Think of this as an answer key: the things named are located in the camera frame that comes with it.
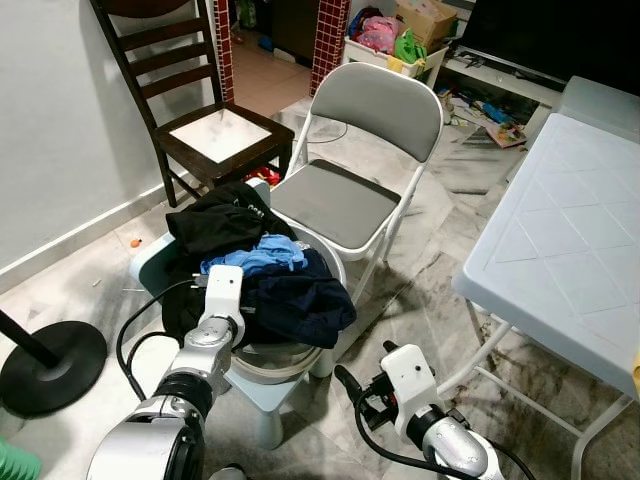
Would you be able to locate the black garment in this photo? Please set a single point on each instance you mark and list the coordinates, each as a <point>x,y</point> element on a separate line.
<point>215,220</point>

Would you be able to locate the black round fan base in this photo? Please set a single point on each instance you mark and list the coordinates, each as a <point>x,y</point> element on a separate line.
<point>55,370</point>

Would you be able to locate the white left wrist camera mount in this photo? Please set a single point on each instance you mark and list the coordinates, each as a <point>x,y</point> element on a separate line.
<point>225,290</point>

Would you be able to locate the brown cardboard box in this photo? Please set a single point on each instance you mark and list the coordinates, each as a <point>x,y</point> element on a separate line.
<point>430,20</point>

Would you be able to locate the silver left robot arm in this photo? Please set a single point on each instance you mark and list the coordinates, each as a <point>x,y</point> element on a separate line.
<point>140,450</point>

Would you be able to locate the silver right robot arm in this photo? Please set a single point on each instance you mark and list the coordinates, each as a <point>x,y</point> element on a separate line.
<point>460,452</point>

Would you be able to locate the black television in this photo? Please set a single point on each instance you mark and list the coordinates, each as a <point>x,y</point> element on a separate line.
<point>560,40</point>

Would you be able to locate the dark wooden chair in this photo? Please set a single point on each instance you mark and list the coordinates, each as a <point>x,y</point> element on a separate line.
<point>220,135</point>

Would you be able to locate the white toy crate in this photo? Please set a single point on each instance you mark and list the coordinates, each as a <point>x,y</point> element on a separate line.
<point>370,60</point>

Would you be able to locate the green plastic basket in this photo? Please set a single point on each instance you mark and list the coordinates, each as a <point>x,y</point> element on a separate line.
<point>15,465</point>

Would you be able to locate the white round laundry basket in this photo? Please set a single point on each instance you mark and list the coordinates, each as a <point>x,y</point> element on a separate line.
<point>280,365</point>

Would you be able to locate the grey folding chair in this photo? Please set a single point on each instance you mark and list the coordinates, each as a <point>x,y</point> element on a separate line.
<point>345,200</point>

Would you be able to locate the small orange ball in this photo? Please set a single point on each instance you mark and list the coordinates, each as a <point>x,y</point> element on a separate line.
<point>134,242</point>

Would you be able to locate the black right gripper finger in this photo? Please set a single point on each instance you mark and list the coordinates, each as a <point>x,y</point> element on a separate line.
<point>350,383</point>

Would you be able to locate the white metal table leg frame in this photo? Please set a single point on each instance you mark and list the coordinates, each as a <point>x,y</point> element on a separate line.
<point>530,400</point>

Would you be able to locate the robot left leg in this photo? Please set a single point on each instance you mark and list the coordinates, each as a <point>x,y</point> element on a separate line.
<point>230,473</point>

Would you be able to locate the green bag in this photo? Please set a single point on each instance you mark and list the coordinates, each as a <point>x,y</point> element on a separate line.
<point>410,48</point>

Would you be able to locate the white low tv shelf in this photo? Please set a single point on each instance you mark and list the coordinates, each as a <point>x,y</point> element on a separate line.
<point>510,80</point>

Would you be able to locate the navy blue garment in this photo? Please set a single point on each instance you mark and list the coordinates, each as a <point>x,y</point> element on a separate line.
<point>300,305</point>

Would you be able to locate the light blue plastic stool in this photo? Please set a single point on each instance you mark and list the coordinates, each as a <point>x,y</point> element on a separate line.
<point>150,265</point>

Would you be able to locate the light blue garment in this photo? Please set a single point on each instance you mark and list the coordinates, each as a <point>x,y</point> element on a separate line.
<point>265,255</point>

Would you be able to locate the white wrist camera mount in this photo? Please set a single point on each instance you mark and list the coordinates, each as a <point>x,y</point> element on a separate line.
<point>225,290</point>
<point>410,380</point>

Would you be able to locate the pink bag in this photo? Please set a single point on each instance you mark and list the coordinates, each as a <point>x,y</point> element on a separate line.
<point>378,32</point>

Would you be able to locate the white folding table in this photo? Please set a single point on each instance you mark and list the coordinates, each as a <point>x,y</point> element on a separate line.
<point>560,250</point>

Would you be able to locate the red toy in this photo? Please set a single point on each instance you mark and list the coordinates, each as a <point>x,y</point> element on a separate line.
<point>265,177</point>

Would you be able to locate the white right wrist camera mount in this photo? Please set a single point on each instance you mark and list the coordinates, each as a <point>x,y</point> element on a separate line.
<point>410,380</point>

